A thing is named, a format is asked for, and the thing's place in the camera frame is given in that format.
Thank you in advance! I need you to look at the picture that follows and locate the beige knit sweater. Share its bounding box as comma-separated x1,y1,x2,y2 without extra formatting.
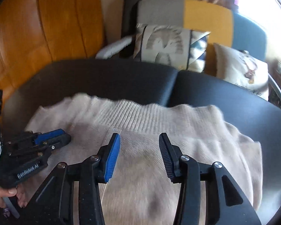
24,94,263,224

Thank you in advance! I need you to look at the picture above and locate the person's left hand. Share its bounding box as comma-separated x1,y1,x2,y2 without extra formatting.
0,184,28,208

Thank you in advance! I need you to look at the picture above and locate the black padded table mat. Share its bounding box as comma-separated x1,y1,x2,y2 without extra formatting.
1,59,281,224

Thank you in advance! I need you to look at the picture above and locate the deer print cushion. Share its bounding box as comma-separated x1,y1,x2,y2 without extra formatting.
214,43,269,100

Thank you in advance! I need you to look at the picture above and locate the tiger print cushion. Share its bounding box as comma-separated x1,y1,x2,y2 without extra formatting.
133,23,210,73

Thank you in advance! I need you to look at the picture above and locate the grey yellow blue sofa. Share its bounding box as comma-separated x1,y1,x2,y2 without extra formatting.
95,0,281,116

